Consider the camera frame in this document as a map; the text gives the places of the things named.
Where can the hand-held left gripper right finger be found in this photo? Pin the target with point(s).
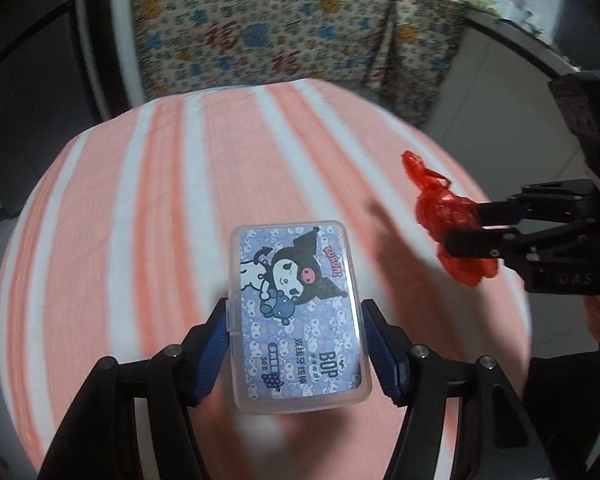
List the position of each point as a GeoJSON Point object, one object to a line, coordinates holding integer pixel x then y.
{"type": "Point", "coordinates": [386, 365]}

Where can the dark grey refrigerator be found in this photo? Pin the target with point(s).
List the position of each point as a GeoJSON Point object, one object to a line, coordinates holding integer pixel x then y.
{"type": "Point", "coordinates": [30, 60]}

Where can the orange white striped tablecloth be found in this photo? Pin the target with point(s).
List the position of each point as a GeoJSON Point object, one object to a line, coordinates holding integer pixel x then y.
{"type": "Point", "coordinates": [130, 210]}

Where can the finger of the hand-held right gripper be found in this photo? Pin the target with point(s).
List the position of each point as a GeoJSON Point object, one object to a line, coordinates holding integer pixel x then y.
{"type": "Point", "coordinates": [545, 202]}
{"type": "Point", "coordinates": [505, 245]}

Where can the cartoon print plastic box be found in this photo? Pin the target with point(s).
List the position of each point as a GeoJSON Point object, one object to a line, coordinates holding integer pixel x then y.
{"type": "Point", "coordinates": [300, 310]}

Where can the red plastic bag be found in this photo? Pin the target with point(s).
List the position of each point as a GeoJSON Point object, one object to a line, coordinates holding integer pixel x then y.
{"type": "Point", "coordinates": [440, 210]}

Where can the printed blanket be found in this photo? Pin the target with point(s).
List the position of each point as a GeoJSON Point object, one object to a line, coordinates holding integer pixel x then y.
{"type": "Point", "coordinates": [420, 60]}
{"type": "Point", "coordinates": [230, 25]}

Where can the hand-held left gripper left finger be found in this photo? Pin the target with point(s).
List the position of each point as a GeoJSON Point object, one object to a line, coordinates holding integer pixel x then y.
{"type": "Point", "coordinates": [215, 350]}

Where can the grey kitchen counter cabinet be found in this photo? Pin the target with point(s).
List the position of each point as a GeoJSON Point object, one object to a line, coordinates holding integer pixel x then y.
{"type": "Point", "coordinates": [505, 85]}

